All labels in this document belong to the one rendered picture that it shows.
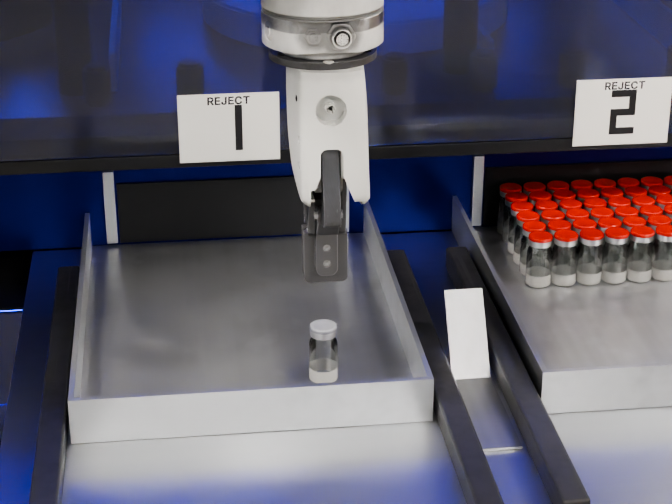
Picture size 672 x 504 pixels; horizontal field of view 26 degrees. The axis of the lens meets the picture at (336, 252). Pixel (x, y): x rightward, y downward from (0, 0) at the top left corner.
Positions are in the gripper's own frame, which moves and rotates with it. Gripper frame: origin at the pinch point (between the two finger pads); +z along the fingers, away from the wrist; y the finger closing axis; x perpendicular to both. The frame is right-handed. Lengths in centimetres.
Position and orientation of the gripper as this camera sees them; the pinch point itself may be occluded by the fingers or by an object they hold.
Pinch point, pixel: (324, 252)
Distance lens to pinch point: 106.8
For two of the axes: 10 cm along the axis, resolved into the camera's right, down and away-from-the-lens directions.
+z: 0.0, 9.2, 4.0
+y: -1.2, -4.0, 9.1
